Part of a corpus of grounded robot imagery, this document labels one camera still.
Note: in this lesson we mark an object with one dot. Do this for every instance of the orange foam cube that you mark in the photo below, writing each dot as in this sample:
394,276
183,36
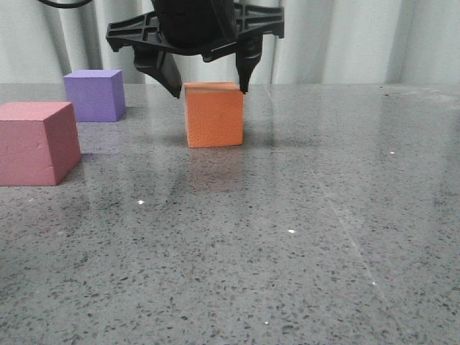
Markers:
214,114

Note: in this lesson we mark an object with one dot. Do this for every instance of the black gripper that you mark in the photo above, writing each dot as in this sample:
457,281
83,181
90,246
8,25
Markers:
212,29

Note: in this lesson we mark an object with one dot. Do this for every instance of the grey-green curtain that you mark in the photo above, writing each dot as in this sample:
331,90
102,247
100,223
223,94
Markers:
414,42

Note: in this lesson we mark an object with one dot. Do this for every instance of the red foam cube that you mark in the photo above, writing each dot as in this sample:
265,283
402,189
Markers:
39,143

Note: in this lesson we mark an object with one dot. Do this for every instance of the purple foam cube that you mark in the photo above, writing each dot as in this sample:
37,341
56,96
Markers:
97,95

